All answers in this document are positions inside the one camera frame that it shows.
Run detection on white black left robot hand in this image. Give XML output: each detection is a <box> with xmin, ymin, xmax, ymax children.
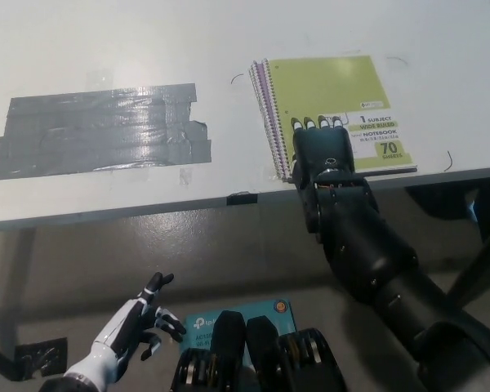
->
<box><xmin>91</xmin><ymin>271</ymin><xmax>188</xmax><ymax>363</ymax></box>

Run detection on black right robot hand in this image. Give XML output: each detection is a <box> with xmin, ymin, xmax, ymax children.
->
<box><xmin>289</xmin><ymin>115</ymin><xmax>357</xmax><ymax>193</ymax></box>

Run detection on green Mead spiral notebook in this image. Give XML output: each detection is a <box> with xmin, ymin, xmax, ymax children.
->
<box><xmin>266</xmin><ymin>55</ymin><xmax>419</xmax><ymax>183</ymax></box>

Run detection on black robot body blocks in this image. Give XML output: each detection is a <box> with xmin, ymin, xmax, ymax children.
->
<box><xmin>169</xmin><ymin>310</ymin><xmax>348</xmax><ymax>392</ymax></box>

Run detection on teal tp-link box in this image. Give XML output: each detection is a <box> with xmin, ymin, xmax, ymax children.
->
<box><xmin>183</xmin><ymin>299</ymin><xmax>298</xmax><ymax>360</ymax></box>

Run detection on purple spiral notebook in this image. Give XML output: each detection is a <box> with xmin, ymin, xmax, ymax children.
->
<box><xmin>247</xmin><ymin>60</ymin><xmax>291</xmax><ymax>180</ymax></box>

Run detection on black floor tape patch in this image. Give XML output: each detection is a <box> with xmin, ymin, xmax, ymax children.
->
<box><xmin>15</xmin><ymin>336</ymin><xmax>69</xmax><ymax>377</ymax></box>

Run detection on small black tape piece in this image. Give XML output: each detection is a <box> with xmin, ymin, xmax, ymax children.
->
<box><xmin>226</xmin><ymin>191</ymin><xmax>258</xmax><ymax>206</ymax></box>

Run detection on grey table leg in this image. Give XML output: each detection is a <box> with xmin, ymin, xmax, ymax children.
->
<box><xmin>14</xmin><ymin>228</ymin><xmax>38</xmax><ymax>327</ymax></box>

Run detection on grey duct tape patch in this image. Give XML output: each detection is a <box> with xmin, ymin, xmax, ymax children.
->
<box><xmin>0</xmin><ymin>82</ymin><xmax>212</xmax><ymax>181</ymax></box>

